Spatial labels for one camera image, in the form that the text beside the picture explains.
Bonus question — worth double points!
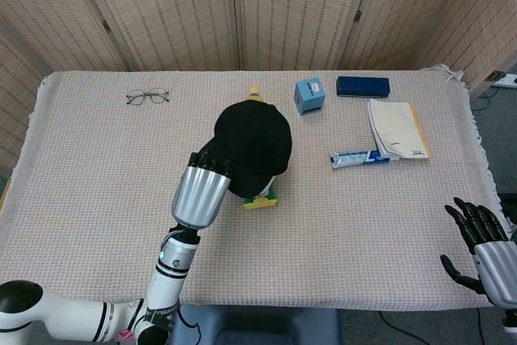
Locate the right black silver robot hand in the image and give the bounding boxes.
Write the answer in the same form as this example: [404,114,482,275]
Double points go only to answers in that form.
[439,196,517,309]

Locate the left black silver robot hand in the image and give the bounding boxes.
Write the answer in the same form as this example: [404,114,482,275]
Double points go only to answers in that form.
[170,151,233,229]

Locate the black baseball cap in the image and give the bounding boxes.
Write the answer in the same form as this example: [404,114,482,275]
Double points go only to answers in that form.
[200,99,293,199]

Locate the white foam mannequin head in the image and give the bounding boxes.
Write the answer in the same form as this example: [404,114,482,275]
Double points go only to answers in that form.
[258,176,276,197]

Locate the green yellow carton box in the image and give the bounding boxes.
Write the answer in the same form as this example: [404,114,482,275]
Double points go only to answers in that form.
[242,182,280,212]

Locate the beige woven tablecloth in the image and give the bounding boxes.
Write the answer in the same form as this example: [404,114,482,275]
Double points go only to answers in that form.
[0,64,517,313]

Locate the blue padded chair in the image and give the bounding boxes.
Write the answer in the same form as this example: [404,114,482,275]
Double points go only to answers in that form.
[173,305,344,345]

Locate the small light blue box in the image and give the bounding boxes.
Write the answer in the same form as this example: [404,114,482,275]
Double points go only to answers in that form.
[293,76,326,117]

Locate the cream notebook with orange edge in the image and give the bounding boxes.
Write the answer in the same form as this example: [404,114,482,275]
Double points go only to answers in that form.
[366,98,431,161]

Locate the woven bamboo folding screen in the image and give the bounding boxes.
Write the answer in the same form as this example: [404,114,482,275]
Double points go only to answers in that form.
[0,0,517,176]

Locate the white power strip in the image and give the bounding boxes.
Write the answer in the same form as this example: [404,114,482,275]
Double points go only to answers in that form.
[486,70,517,88]

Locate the dark blue glasses case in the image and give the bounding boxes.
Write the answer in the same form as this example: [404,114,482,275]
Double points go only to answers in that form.
[335,75,392,99]

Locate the thin metal frame eyeglasses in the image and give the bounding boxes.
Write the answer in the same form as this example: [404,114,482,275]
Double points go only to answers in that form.
[124,87,171,106]

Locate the black floor cable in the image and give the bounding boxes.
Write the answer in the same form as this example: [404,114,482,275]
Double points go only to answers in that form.
[377,310,430,345]

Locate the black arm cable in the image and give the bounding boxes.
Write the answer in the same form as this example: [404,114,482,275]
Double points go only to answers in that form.
[176,307,203,345]

